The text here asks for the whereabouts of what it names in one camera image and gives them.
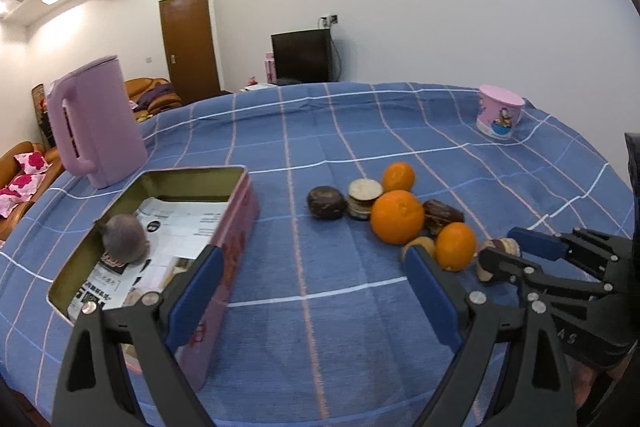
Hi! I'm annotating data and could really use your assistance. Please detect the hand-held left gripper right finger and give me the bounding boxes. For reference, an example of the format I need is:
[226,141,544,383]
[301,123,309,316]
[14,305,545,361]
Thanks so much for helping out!
[402,248,576,427]

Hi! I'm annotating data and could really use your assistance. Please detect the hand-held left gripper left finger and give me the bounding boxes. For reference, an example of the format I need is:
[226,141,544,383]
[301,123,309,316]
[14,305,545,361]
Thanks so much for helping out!
[52,246,225,427]

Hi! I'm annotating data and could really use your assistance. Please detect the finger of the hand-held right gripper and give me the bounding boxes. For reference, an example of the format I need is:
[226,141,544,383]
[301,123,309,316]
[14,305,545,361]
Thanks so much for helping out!
[476,248,613,308]
[509,227,631,280]

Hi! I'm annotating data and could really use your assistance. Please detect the small orange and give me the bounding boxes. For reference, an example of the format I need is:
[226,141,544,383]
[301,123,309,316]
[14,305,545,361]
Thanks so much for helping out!
[382,162,416,194]
[434,222,477,272]

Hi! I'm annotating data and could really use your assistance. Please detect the tan round fruit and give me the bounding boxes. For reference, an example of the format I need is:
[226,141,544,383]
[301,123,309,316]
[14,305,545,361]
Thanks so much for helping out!
[401,236,437,265]

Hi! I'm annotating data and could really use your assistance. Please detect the pink rectangular tin box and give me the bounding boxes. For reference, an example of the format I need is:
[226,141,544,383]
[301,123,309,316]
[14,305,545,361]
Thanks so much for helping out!
[46,165,261,392]

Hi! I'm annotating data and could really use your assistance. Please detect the large orange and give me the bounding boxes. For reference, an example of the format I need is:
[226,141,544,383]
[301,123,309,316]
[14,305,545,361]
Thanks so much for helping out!
[370,190,425,245]

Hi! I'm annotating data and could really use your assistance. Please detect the round sandwich biscuit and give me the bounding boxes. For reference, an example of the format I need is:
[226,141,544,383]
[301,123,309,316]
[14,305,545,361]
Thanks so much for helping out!
[347,178,383,222]

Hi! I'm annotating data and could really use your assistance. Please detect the printed paper sheets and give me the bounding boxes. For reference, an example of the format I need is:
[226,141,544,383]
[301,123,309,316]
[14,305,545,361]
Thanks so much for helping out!
[70,197,233,323]

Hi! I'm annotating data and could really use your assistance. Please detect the brown wrapped chocolate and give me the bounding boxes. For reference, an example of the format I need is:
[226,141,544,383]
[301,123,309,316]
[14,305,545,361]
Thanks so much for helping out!
[422,199,465,235]

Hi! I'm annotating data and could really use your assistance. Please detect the dull purple round fruit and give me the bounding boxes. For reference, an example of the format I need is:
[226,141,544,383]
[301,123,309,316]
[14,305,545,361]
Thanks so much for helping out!
[95,213,151,264]

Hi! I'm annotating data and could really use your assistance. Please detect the pink cartoon cup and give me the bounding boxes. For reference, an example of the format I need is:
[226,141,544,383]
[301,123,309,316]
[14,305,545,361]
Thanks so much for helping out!
[475,84,525,142]

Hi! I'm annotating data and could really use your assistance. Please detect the dark chocolate round cake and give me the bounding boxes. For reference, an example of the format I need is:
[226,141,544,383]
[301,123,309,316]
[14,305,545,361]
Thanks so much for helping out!
[306,185,348,221]

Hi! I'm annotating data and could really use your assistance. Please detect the blue checked tablecloth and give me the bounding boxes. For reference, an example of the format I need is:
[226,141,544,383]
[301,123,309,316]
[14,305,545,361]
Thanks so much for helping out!
[0,82,640,427]

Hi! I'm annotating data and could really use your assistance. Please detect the brown leather sofa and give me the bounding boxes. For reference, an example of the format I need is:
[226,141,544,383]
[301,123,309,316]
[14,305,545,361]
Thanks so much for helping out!
[0,141,66,240]
[124,78,182,122]

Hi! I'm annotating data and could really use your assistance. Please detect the pink plastic jug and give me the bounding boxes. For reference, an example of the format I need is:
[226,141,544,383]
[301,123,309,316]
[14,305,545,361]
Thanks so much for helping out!
[46,55,149,190]

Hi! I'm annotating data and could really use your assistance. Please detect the purple cloth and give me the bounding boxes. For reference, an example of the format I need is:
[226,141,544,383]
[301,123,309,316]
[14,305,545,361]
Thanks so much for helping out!
[137,84,177,106]

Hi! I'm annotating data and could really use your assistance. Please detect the pink floral cushion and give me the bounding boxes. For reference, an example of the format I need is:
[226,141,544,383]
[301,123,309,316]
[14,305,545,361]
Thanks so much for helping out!
[14,152,49,174]
[0,173,44,220]

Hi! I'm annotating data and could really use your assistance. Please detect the brown wooden door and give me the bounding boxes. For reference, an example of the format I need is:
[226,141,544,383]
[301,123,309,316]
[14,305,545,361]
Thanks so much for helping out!
[159,0,221,105]

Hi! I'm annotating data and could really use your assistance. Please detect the black television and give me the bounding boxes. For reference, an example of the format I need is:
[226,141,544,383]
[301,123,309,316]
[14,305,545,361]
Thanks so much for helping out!
[271,29,335,84]

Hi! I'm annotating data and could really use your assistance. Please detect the black cable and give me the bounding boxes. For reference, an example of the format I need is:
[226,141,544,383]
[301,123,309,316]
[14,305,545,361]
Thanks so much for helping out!
[329,26,344,82]

